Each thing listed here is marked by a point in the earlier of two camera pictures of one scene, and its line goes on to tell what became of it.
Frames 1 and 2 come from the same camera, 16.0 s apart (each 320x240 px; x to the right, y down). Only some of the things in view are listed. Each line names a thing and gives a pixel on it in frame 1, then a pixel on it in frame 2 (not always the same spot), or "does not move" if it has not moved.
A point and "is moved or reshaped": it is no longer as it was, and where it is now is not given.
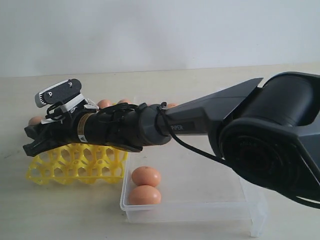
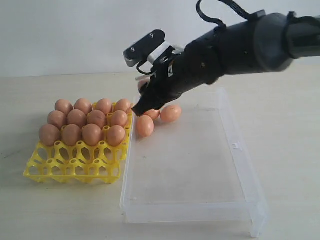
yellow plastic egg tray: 77,163 does not move
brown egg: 103,103 does not move
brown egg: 143,194 is moved or reshaped
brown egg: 146,176 is moved or reshaped
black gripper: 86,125 to 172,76
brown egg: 35,120 is moved or reshaped
